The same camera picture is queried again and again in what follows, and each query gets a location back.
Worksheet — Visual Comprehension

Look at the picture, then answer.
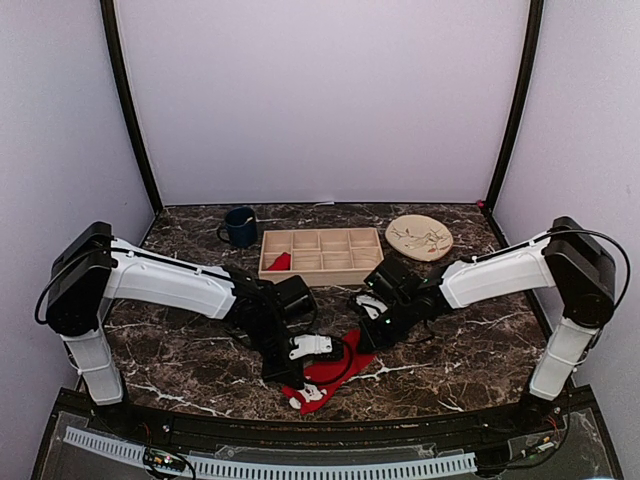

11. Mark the red santa sock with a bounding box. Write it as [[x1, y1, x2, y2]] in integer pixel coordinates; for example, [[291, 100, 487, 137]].
[[281, 329, 375, 415]]

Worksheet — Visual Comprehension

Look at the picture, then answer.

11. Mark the black left corner post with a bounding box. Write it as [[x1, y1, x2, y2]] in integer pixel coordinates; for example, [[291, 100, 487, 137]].
[[99, 0, 164, 216]]

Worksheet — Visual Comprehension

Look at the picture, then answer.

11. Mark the wooden compartment tray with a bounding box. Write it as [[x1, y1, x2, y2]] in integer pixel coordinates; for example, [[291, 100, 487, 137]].
[[258, 228, 384, 287]]

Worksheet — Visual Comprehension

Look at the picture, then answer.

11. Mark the plain red sock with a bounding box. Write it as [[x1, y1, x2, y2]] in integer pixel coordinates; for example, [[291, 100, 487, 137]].
[[266, 252, 292, 271]]

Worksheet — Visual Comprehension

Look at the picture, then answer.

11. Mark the black corner post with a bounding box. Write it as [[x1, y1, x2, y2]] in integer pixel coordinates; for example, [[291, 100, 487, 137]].
[[99, 0, 164, 216], [483, 0, 545, 217]]

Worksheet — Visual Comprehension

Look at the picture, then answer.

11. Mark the white slotted cable duct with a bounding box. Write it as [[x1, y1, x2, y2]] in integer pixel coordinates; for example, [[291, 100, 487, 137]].
[[62, 427, 477, 479]]

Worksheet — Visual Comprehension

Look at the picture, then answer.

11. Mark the black right corner post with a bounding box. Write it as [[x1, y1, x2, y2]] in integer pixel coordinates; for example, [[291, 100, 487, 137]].
[[483, 0, 545, 217]]

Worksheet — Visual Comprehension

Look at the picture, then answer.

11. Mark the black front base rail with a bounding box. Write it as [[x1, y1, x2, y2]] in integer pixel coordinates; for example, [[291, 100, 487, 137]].
[[40, 386, 610, 451]]

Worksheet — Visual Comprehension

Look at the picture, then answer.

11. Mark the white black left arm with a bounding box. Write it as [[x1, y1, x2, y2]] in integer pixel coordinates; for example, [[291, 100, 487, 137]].
[[34, 221, 316, 436]]

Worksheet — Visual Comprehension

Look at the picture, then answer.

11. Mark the round beige decorated plate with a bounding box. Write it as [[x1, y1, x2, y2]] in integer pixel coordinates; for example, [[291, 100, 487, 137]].
[[385, 214, 454, 262]]

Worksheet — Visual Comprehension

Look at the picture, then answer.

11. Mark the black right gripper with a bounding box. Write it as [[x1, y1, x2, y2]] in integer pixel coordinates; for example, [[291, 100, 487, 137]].
[[356, 296, 418, 354]]

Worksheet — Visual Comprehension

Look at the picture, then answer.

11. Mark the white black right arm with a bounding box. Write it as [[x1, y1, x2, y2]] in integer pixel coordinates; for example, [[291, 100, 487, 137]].
[[357, 216, 628, 434]]

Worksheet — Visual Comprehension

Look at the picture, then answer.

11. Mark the dark blue mug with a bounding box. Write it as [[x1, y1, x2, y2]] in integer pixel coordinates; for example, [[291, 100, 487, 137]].
[[216, 206, 258, 248]]

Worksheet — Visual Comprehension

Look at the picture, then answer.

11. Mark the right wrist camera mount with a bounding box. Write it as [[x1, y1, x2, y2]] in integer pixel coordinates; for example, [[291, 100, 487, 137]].
[[349, 292, 388, 320]]

